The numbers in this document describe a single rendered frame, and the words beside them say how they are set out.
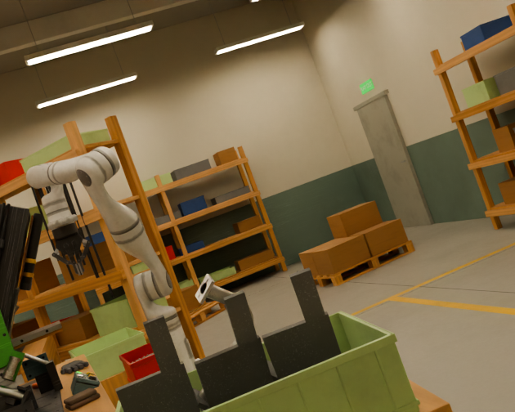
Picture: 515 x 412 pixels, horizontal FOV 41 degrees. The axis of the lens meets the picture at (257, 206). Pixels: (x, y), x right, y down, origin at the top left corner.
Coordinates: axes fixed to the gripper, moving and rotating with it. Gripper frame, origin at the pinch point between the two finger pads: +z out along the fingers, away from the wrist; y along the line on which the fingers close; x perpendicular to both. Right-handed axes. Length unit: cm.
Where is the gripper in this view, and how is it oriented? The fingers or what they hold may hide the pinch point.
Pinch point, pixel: (78, 269)
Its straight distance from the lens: 221.3
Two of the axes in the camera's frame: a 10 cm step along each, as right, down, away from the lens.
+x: 3.0, -1.0, -9.5
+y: -8.9, 3.3, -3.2
